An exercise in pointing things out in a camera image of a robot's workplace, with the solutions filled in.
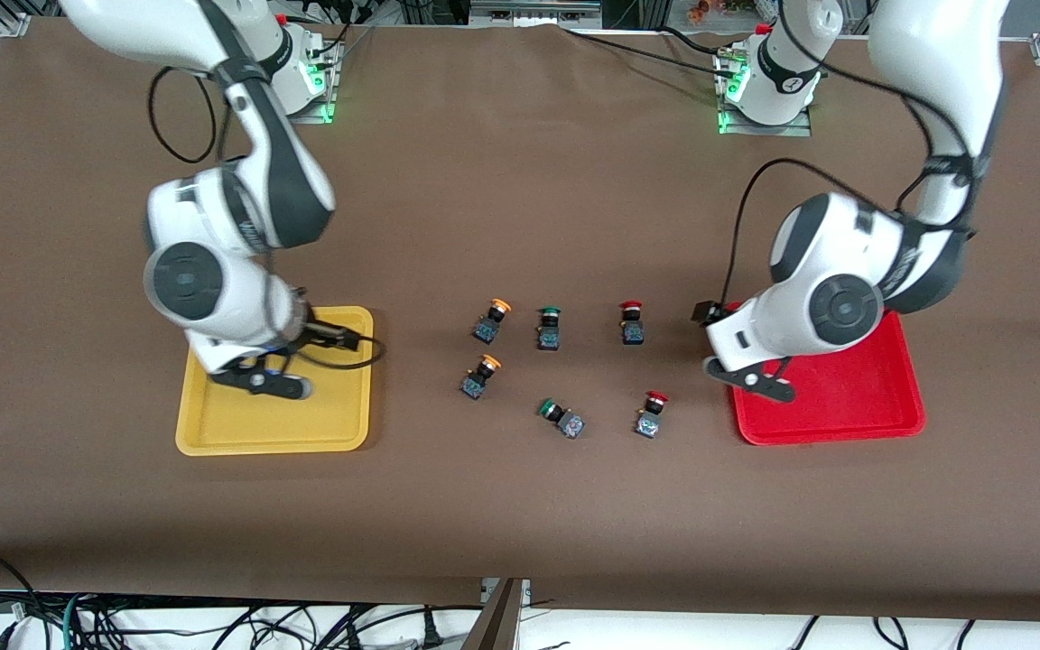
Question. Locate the aluminium frame rail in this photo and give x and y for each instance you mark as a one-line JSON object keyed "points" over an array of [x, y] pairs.
{"points": [[529, 13]]}

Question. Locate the aluminium frame post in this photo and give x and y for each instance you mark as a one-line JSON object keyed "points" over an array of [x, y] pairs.
{"points": [[497, 623]]}

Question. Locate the brown table cover sheet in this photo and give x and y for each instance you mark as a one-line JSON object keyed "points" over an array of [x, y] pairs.
{"points": [[520, 506]]}

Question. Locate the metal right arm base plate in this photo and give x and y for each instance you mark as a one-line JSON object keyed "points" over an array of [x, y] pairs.
{"points": [[321, 99]]}

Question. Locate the green push button switch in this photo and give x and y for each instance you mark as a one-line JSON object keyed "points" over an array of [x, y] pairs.
{"points": [[548, 336], [570, 424]]}

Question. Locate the red plastic tray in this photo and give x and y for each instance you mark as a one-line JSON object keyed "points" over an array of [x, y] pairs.
{"points": [[863, 397]]}

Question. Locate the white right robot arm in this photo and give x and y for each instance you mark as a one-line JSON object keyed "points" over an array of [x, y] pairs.
{"points": [[285, 190]]}

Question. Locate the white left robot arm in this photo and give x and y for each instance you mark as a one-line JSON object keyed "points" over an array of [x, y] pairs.
{"points": [[935, 54]]}

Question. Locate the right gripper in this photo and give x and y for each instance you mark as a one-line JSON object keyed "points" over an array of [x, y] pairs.
{"points": [[332, 338]]}

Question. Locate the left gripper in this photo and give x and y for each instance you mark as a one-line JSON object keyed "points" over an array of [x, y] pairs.
{"points": [[703, 312]]}

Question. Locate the yellow plastic tray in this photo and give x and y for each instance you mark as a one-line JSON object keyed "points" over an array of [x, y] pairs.
{"points": [[339, 415]]}

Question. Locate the yellow push button switch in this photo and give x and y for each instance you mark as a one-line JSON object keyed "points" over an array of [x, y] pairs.
{"points": [[475, 386], [487, 329]]}

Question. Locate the red push button switch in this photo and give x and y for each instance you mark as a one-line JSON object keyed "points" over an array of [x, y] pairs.
{"points": [[633, 332], [648, 422]]}

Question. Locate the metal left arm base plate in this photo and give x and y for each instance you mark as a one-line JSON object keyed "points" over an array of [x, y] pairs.
{"points": [[800, 128]]}

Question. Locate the black power plug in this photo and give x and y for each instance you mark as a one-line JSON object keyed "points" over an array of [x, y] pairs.
{"points": [[431, 632]]}

